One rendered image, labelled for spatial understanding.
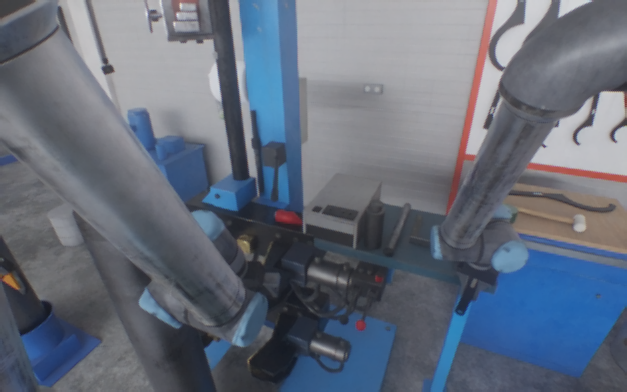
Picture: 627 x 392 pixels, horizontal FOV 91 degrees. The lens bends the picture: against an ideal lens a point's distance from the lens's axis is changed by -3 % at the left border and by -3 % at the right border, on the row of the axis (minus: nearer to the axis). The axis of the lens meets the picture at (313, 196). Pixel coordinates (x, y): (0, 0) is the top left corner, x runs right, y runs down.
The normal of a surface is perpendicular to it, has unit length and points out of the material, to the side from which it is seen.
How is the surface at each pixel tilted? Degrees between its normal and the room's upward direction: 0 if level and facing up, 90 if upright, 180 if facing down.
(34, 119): 103
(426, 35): 90
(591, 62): 91
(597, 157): 90
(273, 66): 90
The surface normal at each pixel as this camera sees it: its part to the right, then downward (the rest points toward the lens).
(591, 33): -0.68, 0.00
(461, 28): -0.40, 0.45
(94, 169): 0.63, 0.51
